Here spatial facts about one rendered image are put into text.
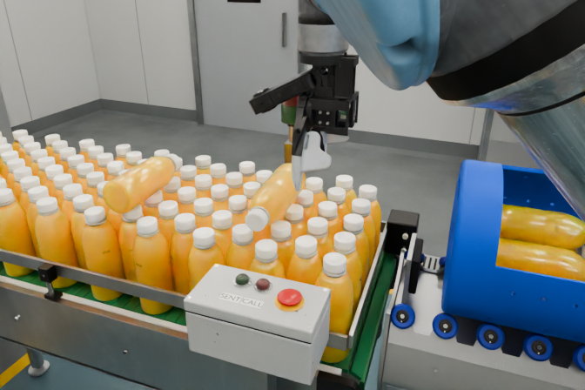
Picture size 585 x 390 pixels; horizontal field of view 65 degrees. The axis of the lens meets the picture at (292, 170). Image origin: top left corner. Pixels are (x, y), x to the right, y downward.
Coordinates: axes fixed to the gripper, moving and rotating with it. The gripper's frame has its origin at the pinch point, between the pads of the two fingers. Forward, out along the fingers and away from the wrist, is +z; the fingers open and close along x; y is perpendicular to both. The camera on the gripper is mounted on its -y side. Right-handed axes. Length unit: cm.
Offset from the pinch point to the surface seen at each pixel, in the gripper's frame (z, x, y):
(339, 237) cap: 13.2, 3.1, 5.2
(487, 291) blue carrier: 15.2, -1.7, 30.3
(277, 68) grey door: 55, 346, -140
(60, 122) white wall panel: 118, 297, -374
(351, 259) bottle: 16.6, 1.6, 7.8
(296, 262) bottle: 16.5, -2.4, -1.3
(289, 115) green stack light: 4.7, 45.5, -19.7
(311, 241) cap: 13.2, -0.1, 0.7
